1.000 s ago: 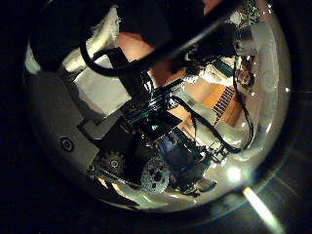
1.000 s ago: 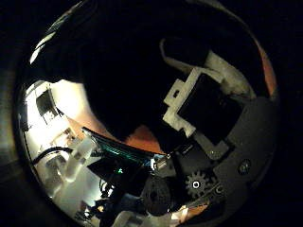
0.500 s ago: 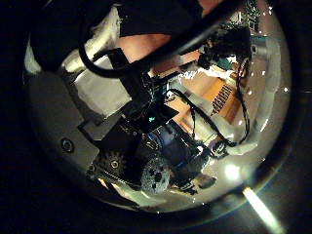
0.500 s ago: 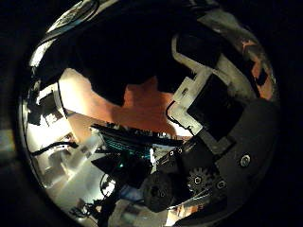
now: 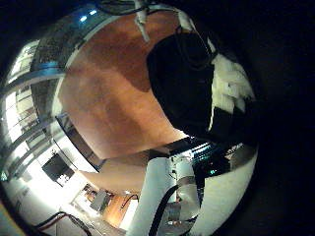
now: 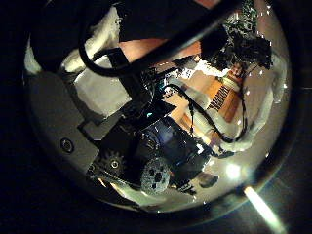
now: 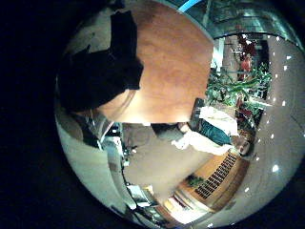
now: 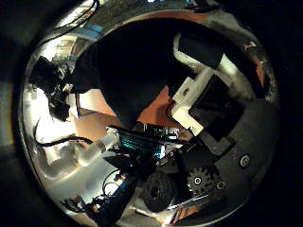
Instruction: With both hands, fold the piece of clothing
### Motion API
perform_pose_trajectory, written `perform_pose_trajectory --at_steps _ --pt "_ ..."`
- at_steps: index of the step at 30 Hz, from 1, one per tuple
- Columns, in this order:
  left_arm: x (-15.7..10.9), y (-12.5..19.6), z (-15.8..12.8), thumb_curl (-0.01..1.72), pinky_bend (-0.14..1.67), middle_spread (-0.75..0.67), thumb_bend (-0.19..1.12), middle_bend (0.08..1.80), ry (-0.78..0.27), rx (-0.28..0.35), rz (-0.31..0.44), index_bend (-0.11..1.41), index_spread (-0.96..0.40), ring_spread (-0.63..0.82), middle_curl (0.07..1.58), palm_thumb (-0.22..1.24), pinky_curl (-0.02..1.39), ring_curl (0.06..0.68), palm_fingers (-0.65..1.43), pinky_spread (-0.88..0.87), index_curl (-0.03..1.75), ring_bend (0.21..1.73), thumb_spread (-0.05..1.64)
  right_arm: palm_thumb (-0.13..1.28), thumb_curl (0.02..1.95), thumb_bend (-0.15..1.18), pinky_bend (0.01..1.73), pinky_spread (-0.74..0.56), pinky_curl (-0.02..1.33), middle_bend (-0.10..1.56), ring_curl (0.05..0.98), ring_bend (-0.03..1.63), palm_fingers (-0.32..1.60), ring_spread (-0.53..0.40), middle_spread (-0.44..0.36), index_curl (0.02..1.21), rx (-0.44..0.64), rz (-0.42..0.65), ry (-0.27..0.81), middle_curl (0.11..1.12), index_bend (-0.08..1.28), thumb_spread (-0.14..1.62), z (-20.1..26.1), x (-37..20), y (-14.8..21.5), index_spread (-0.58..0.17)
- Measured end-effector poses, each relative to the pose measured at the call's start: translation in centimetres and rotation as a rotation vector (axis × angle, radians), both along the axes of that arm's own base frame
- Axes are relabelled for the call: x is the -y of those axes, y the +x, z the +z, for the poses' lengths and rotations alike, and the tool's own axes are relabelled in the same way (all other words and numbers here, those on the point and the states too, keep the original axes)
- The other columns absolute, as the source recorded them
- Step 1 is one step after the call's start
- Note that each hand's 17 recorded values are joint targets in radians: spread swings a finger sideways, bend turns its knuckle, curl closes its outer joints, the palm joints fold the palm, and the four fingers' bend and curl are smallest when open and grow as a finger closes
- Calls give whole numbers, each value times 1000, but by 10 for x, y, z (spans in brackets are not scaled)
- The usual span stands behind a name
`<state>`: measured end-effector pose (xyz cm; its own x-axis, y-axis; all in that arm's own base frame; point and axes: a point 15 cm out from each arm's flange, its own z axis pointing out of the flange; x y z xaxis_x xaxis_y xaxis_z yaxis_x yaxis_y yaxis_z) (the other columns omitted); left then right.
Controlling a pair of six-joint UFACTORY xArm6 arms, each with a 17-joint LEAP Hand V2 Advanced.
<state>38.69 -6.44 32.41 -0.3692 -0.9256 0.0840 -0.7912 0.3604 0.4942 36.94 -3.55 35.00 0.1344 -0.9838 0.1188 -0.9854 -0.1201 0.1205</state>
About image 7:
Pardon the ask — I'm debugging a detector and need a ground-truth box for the small green potted plant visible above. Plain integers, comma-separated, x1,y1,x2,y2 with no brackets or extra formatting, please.
186,175,205,189

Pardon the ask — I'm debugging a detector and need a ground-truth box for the black piece of clothing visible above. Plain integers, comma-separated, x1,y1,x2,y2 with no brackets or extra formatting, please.
57,10,145,113

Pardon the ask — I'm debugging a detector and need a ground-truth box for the black chair back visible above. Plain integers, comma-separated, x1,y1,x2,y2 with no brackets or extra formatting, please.
190,97,206,131

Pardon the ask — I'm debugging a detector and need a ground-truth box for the large green leafy plant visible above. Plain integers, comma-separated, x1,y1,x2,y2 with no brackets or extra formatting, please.
205,63,274,108

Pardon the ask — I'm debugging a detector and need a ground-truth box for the red poinsettia plant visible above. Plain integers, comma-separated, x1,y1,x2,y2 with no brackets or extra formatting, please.
236,97,256,128

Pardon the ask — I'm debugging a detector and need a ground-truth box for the person white shirt teal vest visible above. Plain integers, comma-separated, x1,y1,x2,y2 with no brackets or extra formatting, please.
171,105,252,157

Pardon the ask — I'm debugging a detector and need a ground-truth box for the wooden counter with dark grille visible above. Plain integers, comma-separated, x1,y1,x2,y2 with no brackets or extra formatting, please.
177,152,252,212

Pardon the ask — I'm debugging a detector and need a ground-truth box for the red decoration figure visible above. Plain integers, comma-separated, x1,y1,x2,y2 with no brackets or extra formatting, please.
237,33,259,74

